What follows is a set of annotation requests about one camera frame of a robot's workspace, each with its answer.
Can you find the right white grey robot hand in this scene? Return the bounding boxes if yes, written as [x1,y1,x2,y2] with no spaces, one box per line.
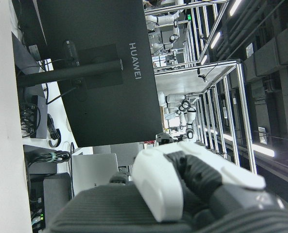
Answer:
[45,141,288,233]

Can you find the silver laptop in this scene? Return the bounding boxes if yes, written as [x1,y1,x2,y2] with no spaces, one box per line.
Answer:
[70,152,119,198]

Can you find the white humanoid robot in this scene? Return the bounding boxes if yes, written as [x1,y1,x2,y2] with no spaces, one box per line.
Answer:
[157,91,197,139]
[145,10,181,45]

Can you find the black Huawei monitor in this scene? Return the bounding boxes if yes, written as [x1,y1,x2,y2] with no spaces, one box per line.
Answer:
[35,0,164,148]

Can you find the dark grey computer box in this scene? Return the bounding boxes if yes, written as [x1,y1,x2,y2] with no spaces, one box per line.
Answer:
[42,172,73,216]

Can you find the long ceiling light strip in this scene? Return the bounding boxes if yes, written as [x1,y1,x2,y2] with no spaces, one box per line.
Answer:
[210,31,222,49]
[228,0,243,17]
[251,142,276,158]

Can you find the black docking hub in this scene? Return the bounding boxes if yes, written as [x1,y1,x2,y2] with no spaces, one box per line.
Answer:
[20,94,49,139]

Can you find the black adapter dongle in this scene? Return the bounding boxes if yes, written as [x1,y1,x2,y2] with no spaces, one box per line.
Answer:
[62,39,81,67]

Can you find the black cable bundle green tie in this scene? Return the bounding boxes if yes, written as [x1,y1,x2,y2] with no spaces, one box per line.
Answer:
[24,149,71,168]

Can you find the coiled black cable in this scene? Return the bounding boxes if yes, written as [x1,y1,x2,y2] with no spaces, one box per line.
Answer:
[47,113,62,148]

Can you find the small black hanging camera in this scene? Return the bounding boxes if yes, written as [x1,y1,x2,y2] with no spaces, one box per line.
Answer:
[196,67,208,83]

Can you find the aluminium frame cell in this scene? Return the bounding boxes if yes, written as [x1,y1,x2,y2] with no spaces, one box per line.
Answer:
[155,59,258,174]

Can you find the grey monitor base plate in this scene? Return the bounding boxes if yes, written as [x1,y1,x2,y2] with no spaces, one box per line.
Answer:
[11,31,45,75]

